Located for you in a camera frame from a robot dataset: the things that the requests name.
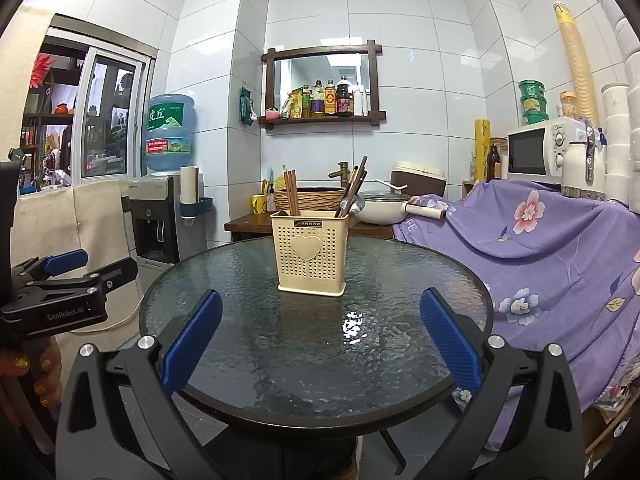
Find wooden framed mirror shelf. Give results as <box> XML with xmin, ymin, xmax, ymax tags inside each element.
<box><xmin>258</xmin><ymin>40</ymin><xmax>387</xmax><ymax>131</ymax></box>

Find grey water dispenser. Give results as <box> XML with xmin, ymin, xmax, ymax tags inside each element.
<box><xmin>127</xmin><ymin>175</ymin><xmax>208</xmax><ymax>266</ymax></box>

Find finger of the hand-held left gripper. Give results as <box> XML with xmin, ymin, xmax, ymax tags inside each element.
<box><xmin>10</xmin><ymin>249</ymin><xmax>90</xmax><ymax>286</ymax></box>
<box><xmin>0</xmin><ymin>256</ymin><xmax>139</xmax><ymax>337</ymax></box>

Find tall stack of beige cups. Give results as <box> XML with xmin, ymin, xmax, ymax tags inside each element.
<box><xmin>552</xmin><ymin>1</ymin><xmax>600</xmax><ymax>128</ymax></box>

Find woven pattern basin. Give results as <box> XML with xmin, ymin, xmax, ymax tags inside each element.
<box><xmin>274</xmin><ymin>186</ymin><xmax>351</xmax><ymax>212</ymax></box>

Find person's left hand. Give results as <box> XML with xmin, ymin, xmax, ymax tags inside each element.
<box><xmin>0</xmin><ymin>342</ymin><xmax>63</xmax><ymax>408</ymax></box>

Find purple floral cloth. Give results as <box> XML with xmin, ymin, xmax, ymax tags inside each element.
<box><xmin>392</xmin><ymin>177</ymin><xmax>640</xmax><ymax>453</ymax></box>

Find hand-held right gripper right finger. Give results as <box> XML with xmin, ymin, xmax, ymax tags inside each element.
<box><xmin>419</xmin><ymin>287</ymin><xmax>586</xmax><ymax>480</ymax></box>

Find yellow roll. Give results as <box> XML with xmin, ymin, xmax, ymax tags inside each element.
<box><xmin>474</xmin><ymin>119</ymin><xmax>493</xmax><ymax>182</ymax></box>

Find cream plastic utensil holder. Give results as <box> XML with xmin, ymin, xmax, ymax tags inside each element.
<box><xmin>270</xmin><ymin>210</ymin><xmax>349</xmax><ymax>297</ymax></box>

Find black table leg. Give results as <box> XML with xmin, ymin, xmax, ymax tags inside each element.
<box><xmin>377</xmin><ymin>429</ymin><xmax>407</xmax><ymax>467</ymax></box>

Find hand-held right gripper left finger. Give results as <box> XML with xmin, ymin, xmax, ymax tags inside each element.
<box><xmin>56</xmin><ymin>289</ymin><xmax>223</xmax><ymax>480</ymax></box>

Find blue water jug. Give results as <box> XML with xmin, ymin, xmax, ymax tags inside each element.
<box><xmin>142</xmin><ymin>93</ymin><xmax>197</xmax><ymax>175</ymax></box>

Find white paper cup dispenser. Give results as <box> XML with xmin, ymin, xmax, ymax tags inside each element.
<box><xmin>180</xmin><ymin>165</ymin><xmax>214</xmax><ymax>221</ymax></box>

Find sliding window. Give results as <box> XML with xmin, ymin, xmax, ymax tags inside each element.
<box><xmin>20</xmin><ymin>14</ymin><xmax>158</xmax><ymax>196</ymax></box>

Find stack of white paper cups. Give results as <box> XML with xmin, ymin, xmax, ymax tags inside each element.
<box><xmin>582</xmin><ymin>0</ymin><xmax>640</xmax><ymax>81</ymax></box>
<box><xmin>600</xmin><ymin>82</ymin><xmax>640</xmax><ymax>206</ymax></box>

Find brown and white rice cooker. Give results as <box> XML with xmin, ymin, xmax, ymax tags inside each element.
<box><xmin>390</xmin><ymin>161</ymin><xmax>447</xmax><ymax>206</ymax></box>

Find white microwave oven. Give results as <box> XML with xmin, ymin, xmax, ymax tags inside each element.
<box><xmin>506</xmin><ymin>116</ymin><xmax>593</xmax><ymax>183</ymax></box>

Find beige cloth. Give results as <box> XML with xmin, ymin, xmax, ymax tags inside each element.
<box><xmin>15</xmin><ymin>180</ymin><xmax>146</xmax><ymax>361</ymax></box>

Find red artificial flower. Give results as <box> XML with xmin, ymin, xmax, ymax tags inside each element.
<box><xmin>31</xmin><ymin>52</ymin><xmax>56</xmax><ymax>91</ymax></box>

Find white pan with lid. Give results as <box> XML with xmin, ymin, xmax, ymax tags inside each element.
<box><xmin>356</xmin><ymin>178</ymin><xmax>447</xmax><ymax>226</ymax></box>

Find white kettle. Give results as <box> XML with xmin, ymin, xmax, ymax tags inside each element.
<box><xmin>561</xmin><ymin>117</ymin><xmax>608</xmax><ymax>201</ymax></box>

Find dark soy sauce bottle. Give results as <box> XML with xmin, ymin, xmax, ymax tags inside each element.
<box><xmin>336</xmin><ymin>75</ymin><xmax>355</xmax><ymax>116</ymax></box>

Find wooden counter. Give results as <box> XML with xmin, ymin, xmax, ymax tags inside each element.
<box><xmin>224</xmin><ymin>211</ymin><xmax>396</xmax><ymax>242</ymax></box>

